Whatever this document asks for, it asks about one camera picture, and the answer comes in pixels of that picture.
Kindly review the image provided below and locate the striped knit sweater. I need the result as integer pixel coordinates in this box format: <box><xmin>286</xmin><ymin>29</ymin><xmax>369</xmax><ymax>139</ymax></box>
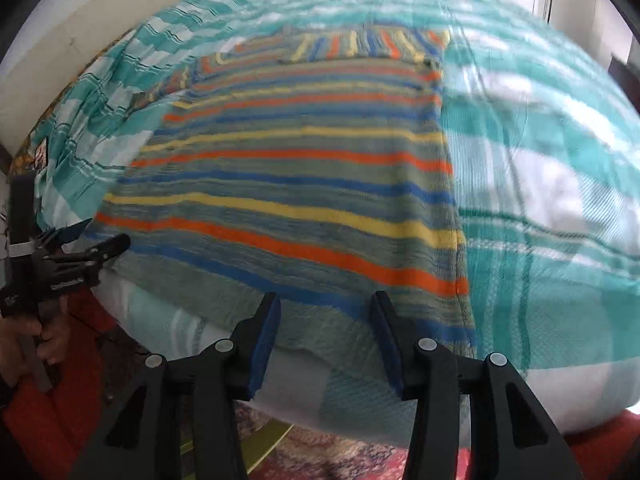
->
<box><xmin>85</xmin><ymin>25</ymin><xmax>475</xmax><ymax>380</ymax></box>

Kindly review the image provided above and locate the red patterned rug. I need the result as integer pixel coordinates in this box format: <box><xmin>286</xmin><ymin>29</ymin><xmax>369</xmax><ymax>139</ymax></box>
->
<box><xmin>179</xmin><ymin>398</ymin><xmax>471</xmax><ymax>480</ymax></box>

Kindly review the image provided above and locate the person's left hand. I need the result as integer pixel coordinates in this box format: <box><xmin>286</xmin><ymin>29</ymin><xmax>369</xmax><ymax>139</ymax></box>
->
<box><xmin>1</xmin><ymin>296</ymin><xmax>70</xmax><ymax>387</ymax></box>

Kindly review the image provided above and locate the orange floral pillow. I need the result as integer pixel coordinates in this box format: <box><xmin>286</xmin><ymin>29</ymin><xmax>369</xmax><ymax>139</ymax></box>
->
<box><xmin>4</xmin><ymin>29</ymin><xmax>134</xmax><ymax>179</ymax></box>

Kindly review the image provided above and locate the orange red fuzzy garment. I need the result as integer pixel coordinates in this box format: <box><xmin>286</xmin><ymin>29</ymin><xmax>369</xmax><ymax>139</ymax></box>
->
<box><xmin>1</xmin><ymin>292</ymin><xmax>639</xmax><ymax>479</ymax></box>

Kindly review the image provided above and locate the yellow green book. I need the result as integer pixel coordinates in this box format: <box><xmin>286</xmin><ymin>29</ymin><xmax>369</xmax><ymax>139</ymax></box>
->
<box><xmin>179</xmin><ymin>418</ymin><xmax>293</xmax><ymax>479</ymax></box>

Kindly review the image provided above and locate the cream upholstered headboard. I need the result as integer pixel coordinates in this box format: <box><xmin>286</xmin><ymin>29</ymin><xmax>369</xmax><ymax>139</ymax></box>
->
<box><xmin>1</xmin><ymin>0</ymin><xmax>179</xmax><ymax>155</ymax></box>

